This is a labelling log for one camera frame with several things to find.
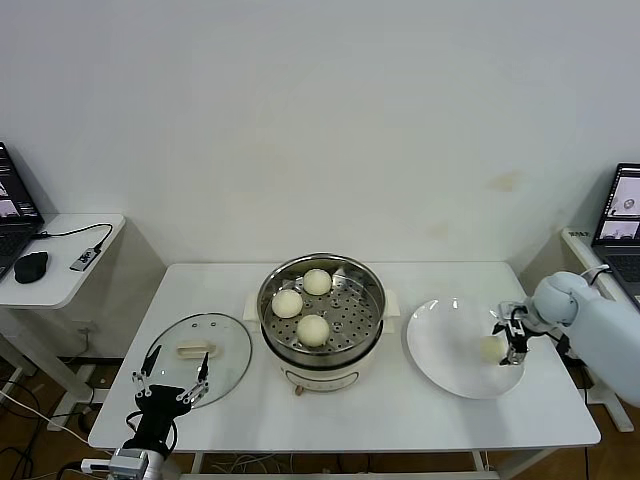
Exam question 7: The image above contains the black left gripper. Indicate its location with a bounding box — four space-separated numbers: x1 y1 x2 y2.
122 344 210 449

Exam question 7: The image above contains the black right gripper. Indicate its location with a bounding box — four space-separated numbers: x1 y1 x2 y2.
491 309 537 368

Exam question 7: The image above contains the white steamed baozi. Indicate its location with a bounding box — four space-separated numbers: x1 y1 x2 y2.
271 290 305 320
479 335 506 364
296 313 331 350
303 268 333 296

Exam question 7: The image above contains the round glass pot lid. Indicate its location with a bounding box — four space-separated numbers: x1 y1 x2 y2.
143 312 254 409

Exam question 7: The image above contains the perforated steel steamer basket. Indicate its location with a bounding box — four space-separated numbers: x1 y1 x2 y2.
257 253 389 369

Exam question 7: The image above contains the round white plate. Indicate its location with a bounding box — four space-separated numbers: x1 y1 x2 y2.
406 297 528 400

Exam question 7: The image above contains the white side desk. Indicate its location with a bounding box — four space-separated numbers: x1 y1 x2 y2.
559 227 640 434
0 213 169 431

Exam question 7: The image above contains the small grey usb hub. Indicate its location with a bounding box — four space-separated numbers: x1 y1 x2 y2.
70 247 100 273

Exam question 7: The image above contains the cream electric cooking pot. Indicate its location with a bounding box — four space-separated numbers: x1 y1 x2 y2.
243 289 403 398

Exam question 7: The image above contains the grey open laptop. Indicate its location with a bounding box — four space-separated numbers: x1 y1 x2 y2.
591 162 640 309

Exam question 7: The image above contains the black computer mouse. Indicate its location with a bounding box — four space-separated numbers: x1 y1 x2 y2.
13 251 50 285

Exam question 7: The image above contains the black open laptop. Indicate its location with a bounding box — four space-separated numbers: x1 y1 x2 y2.
0 141 47 281

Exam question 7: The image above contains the white floor cable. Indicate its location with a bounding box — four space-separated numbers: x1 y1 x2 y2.
0 387 76 432

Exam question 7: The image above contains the black usb cable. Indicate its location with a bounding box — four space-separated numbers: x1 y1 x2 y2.
32 222 116 253

